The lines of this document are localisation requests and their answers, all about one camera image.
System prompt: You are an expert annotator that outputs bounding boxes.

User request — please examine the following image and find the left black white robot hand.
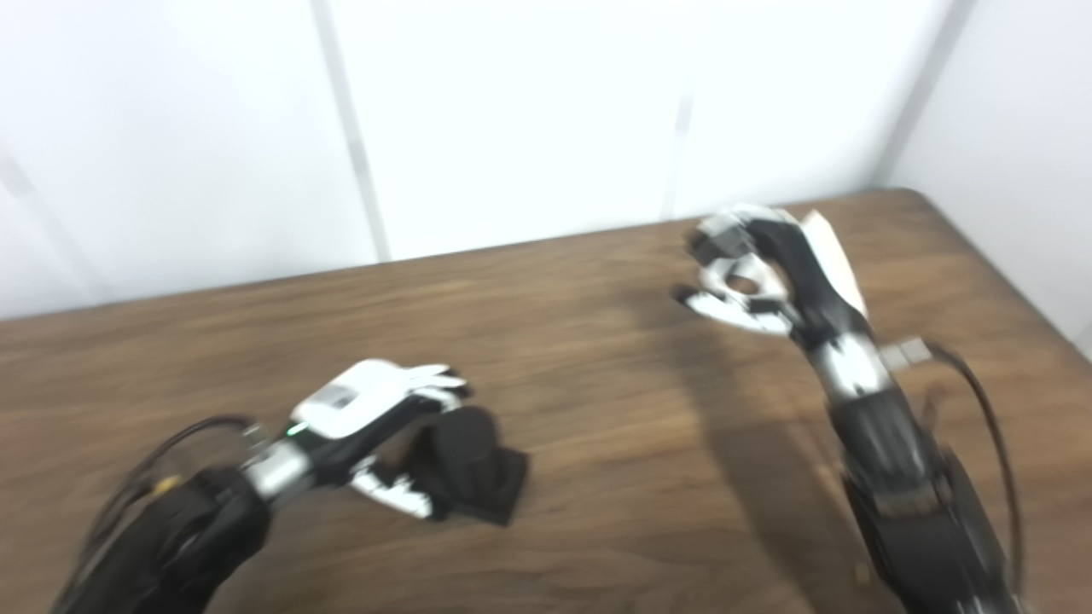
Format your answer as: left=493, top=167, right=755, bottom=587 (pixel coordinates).
left=290, top=358, right=472, bottom=521

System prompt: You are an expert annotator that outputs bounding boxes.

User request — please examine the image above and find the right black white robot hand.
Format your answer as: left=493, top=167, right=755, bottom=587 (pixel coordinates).
left=674, top=205, right=871, bottom=346

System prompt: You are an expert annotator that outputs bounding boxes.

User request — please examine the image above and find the white square piece with hole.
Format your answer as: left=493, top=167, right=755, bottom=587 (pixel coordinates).
left=698, top=256, right=790, bottom=310

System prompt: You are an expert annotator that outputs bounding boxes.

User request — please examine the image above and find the black cylinder peg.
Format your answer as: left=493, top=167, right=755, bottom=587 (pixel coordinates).
left=408, top=406, right=530, bottom=526

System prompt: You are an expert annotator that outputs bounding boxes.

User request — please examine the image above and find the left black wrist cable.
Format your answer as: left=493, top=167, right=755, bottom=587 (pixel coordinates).
left=73, top=415, right=257, bottom=598

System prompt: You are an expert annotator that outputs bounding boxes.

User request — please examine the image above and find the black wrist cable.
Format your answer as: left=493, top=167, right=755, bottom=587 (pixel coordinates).
left=73, top=415, right=257, bottom=598
left=883, top=339, right=1025, bottom=589

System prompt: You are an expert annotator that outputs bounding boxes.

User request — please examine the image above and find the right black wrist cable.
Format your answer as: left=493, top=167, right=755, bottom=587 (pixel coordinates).
left=883, top=339, right=1025, bottom=589

